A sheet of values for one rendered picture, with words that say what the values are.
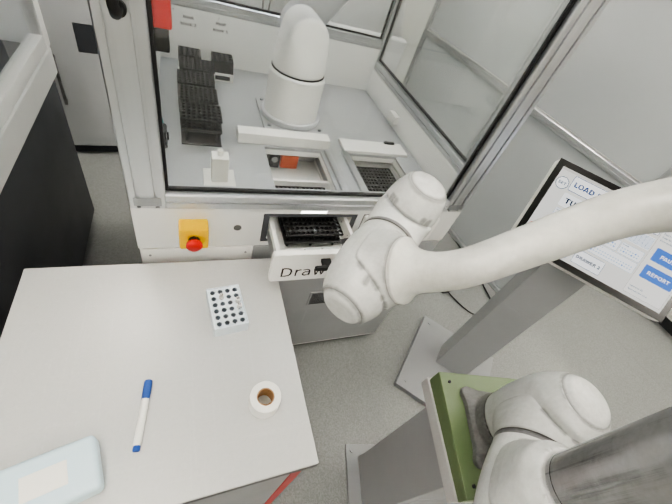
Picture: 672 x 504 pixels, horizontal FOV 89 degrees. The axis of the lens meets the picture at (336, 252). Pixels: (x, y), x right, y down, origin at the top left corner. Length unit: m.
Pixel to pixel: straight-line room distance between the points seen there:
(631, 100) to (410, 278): 1.90
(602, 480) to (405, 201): 0.45
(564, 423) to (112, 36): 1.04
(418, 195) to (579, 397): 0.50
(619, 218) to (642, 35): 1.84
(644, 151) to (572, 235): 1.72
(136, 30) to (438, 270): 0.63
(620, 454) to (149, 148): 0.94
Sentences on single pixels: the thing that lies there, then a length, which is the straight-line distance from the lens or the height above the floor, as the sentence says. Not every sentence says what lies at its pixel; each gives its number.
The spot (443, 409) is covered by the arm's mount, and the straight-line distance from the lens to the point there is 0.98.
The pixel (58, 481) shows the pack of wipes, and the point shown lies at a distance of 0.83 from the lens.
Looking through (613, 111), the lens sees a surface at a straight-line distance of 2.29.
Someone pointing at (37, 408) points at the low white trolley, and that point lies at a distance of 0.94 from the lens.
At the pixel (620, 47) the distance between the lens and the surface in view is 2.35.
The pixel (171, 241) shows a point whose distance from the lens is 1.04.
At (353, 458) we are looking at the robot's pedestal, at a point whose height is 0.02.
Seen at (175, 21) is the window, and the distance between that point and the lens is 0.76.
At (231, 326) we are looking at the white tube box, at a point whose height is 0.80.
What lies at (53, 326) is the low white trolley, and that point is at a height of 0.76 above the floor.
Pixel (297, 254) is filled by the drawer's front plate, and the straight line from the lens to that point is 0.90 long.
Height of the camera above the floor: 1.59
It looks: 45 degrees down
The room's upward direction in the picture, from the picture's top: 22 degrees clockwise
